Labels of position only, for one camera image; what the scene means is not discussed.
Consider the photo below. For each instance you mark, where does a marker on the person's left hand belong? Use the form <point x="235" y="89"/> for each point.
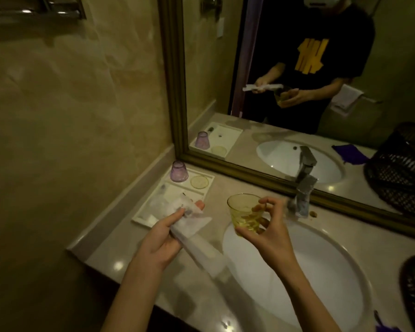
<point x="159" y="243"/>

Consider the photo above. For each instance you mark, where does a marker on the person's right hand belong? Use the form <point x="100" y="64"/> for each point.
<point x="273" y="238"/>

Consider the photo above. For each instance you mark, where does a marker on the person's right thumb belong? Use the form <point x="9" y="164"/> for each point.
<point x="246" y="232"/>

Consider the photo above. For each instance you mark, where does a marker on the person's left thumb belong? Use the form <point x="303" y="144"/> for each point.
<point x="173" y="217"/>

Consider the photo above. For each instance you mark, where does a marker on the yellow glass cup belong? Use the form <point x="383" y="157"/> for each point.
<point x="243" y="209"/>

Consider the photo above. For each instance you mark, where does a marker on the white paper wrapper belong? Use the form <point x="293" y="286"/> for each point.
<point x="200" y="245"/>

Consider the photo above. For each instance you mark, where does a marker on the person's left forearm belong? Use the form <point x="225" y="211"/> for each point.
<point x="131" y="300"/>

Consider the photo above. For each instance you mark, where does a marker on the person's right forearm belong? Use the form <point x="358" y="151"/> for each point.
<point x="307" y="300"/>

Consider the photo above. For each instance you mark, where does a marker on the white rectangular tray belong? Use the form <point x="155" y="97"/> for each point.
<point x="169" y="197"/>

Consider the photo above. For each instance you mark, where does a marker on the round yellow coaster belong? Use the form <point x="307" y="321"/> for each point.
<point x="199" y="182"/>

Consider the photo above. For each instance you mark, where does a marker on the purple glass cup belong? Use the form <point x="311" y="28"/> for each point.
<point x="178" y="172"/>

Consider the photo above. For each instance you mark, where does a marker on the chrome sink faucet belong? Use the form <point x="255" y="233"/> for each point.
<point x="304" y="195"/>

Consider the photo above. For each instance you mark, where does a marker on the white oval sink basin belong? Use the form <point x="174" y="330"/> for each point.
<point x="318" y="273"/>

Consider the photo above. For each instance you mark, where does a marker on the purple cloth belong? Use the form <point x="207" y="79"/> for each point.
<point x="385" y="327"/>

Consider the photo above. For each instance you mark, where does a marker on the chrome towel rack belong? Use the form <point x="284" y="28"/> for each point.
<point x="60" y="6"/>

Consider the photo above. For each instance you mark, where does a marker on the gold framed wall mirror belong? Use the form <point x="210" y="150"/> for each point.
<point x="297" y="100"/>

